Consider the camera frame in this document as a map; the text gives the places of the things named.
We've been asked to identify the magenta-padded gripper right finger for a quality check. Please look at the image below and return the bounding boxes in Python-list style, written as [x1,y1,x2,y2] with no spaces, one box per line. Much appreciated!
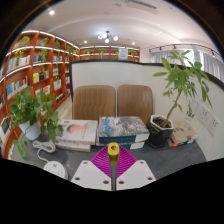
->
[114,145,157,192]

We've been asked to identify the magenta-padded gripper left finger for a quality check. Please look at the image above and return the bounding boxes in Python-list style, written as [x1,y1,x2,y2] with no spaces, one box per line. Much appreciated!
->
[70,144,114,192]

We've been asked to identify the yellow charger block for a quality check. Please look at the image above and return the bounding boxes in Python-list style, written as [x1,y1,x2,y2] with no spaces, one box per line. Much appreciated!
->
[107,142,120,166]

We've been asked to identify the round white power strip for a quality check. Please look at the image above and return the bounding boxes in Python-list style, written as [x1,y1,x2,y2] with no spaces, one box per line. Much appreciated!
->
[43,160,69,181]

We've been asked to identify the thin white book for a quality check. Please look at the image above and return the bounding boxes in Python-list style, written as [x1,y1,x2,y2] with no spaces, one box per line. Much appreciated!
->
[54,139,93,153]

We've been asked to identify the tall plant in black pot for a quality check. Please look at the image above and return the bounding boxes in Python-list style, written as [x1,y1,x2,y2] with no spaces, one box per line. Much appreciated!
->
[146,49,213,149]

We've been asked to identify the large white book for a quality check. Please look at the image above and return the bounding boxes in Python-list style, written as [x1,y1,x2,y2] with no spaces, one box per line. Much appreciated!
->
[56,118,99,146]

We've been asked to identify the thick dark blue book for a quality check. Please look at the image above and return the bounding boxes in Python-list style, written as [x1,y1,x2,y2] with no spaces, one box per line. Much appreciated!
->
[96,115,151,145]

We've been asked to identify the small stack of books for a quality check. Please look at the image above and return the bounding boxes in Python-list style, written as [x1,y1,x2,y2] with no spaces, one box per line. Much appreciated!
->
[168,121,198,148]

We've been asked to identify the brown padded chair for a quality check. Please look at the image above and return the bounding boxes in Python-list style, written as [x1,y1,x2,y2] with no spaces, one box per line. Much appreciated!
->
[72,85,117,122]
[116,84,154,125]

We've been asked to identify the pothos plant in white pot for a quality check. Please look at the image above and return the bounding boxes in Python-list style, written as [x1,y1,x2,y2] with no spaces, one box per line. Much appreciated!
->
[8,87,64,158]

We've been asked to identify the long orange bookshelf unit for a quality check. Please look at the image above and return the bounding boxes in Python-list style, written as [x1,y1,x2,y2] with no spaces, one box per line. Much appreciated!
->
[0,29,81,159]

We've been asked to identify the white sheer curtain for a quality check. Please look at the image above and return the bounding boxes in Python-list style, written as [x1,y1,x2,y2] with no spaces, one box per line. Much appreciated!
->
[149,49,224,83]

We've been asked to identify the globe ceiling chandelier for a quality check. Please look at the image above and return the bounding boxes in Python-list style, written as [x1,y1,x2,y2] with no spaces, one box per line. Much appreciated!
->
[97,30,120,44]

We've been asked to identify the recessed ceiling spotlights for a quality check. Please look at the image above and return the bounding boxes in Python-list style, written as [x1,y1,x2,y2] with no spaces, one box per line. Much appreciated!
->
[48,9,137,46]

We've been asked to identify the ceiling air conditioner vent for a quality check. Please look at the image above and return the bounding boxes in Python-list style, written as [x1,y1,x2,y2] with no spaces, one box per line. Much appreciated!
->
[113,0,160,14]

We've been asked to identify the white power strip cable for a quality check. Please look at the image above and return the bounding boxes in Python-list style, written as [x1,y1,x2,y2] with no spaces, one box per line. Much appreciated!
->
[32,139,58,164]

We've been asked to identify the white wall socket panel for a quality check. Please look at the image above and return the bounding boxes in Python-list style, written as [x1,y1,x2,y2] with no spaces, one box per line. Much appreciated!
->
[206,114,221,136]
[198,105,211,126]

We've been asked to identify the orange wall shelf with plants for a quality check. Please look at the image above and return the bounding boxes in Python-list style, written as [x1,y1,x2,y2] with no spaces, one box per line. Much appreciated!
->
[79,45,141,63]

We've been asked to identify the black track light rail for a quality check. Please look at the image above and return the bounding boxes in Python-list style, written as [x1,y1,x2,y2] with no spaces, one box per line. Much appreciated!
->
[148,43,218,57]

